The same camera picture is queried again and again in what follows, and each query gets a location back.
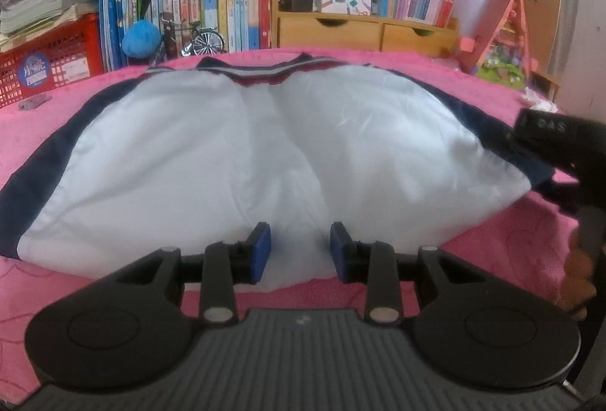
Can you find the white and navy jacket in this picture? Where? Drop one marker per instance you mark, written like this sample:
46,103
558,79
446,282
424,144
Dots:
189,155

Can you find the white paper sheet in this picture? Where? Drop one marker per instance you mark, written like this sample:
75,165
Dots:
473,11

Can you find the black power adapter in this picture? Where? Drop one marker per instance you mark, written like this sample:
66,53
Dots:
296,2

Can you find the red toy house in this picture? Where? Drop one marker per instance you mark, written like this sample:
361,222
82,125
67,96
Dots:
506,46

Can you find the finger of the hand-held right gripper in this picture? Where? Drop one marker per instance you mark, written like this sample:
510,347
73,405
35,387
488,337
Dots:
556,196

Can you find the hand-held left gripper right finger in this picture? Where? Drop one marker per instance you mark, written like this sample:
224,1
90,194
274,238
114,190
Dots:
338,252

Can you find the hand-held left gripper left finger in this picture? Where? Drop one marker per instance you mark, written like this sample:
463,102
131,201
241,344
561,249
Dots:
261,252

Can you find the pink blanket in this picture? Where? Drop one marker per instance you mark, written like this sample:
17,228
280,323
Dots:
473,259

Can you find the wooden drawer organizer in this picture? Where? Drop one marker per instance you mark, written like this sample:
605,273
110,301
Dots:
331,35

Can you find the cardboard box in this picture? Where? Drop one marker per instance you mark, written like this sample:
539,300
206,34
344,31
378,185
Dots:
544,13

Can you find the crumpled white tissue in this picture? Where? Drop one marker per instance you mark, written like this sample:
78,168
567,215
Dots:
539,102

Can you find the miniature bicycle model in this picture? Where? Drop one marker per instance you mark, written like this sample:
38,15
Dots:
203,43

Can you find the red plastic crate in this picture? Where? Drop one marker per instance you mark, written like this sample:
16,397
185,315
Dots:
52,61

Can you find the round blue plush ball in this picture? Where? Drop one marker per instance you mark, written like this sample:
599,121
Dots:
141,38

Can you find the person's right hand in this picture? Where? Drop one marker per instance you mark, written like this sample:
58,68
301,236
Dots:
580,278

